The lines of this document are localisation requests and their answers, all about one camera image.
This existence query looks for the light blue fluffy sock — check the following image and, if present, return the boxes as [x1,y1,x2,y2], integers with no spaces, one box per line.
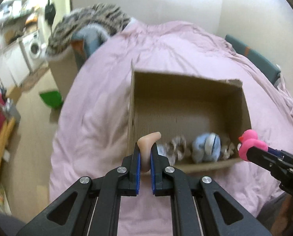
[192,133,222,163]

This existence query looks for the white washing machine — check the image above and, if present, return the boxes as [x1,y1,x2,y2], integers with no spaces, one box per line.
[21,33,48,71]

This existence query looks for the person's grey trouser leg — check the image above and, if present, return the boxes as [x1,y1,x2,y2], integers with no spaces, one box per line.
[0,213,26,236]

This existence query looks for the white kitchen cabinet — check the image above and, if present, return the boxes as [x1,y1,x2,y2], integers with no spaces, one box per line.
[0,45,30,86]

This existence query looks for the beige lace scrunchie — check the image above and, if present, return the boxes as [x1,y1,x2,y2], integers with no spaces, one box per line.
[171,137,187,151]
[167,150,185,163]

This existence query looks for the beige soft tube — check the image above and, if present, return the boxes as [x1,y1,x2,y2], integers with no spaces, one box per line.
[138,131,161,172]

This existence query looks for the pink bed blanket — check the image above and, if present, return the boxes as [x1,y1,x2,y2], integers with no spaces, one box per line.
[49,21,293,236]

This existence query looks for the pink rubber duck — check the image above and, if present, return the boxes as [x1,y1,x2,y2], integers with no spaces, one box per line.
[238,130,269,162]

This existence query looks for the grey bin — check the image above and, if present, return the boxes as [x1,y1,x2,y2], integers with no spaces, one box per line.
[4,98,21,124]

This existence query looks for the black hanging bag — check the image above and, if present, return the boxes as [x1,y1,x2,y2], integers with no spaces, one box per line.
[44,3,57,26]

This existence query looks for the beige storage box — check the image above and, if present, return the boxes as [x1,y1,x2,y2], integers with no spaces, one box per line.
[49,50,82,95]

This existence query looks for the clear bag of white socks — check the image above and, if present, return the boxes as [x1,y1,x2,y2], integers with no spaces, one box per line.
[157,145,172,158]

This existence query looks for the wooden chair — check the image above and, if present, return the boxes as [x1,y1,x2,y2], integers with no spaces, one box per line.
[0,106,17,185]

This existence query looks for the teal headboard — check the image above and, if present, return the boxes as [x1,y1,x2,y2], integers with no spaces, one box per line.
[225,35,281,85]

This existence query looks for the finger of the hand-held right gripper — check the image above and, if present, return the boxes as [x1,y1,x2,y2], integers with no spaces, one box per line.
[267,147,293,164]
[247,146,288,177]

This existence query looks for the blue fleece-lined cloth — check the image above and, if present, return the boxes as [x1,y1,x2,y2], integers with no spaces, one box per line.
[71,27,110,57]

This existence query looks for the brown cardboard box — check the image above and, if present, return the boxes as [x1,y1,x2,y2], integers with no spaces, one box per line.
[127,60,252,175]

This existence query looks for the green dustpan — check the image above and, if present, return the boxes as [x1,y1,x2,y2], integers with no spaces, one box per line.
[39,91,63,109]

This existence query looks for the white fluffy sock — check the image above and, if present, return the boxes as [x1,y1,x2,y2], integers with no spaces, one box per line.
[208,133,217,153]

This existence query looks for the striped knit blanket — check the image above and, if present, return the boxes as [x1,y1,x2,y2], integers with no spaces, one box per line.
[45,3,132,57]

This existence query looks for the cream lace scrunchie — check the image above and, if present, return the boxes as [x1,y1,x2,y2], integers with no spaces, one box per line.
[220,141,236,160]

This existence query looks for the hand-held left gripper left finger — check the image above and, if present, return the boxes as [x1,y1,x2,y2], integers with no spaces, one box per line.
[15,144,141,236]

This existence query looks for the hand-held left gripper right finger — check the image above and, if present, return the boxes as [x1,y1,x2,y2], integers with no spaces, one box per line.
[150,143,272,236]

